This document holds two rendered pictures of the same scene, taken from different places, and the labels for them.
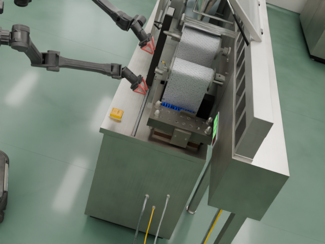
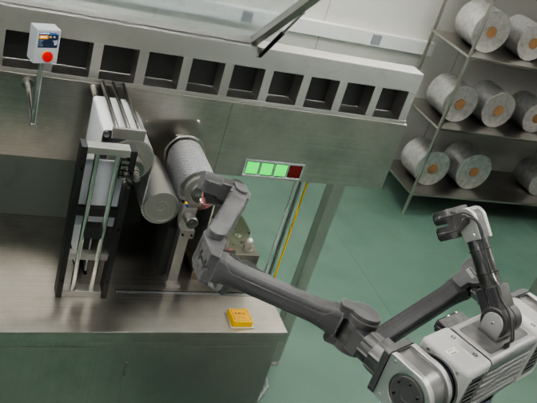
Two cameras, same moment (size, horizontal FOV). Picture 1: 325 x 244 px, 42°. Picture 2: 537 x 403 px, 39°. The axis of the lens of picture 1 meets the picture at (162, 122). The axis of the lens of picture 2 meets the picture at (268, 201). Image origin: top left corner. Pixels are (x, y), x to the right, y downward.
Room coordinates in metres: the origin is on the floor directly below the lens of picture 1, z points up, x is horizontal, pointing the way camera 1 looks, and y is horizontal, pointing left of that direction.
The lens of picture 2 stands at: (2.89, 2.13, 2.43)
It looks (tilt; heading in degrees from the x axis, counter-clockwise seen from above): 28 degrees down; 246
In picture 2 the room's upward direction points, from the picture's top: 18 degrees clockwise
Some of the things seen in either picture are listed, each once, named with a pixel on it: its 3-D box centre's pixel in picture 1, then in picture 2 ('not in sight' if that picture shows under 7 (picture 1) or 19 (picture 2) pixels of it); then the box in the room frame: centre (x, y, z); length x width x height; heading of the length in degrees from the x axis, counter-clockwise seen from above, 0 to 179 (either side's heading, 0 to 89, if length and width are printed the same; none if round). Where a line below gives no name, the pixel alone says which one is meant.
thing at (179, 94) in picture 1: (183, 96); (200, 207); (2.16, -0.07, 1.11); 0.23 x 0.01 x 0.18; 93
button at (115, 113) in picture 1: (116, 113); (240, 317); (2.04, 0.28, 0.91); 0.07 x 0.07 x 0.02; 3
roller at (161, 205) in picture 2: not in sight; (154, 188); (2.34, -0.06, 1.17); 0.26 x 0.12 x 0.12; 93
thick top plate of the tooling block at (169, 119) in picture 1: (181, 123); (221, 229); (2.04, -0.11, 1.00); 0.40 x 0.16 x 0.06; 93
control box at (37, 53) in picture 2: not in sight; (45, 44); (2.76, 0.06, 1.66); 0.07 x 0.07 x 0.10; 21
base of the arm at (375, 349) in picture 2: not in sight; (379, 356); (2.05, 1.04, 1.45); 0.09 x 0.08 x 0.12; 26
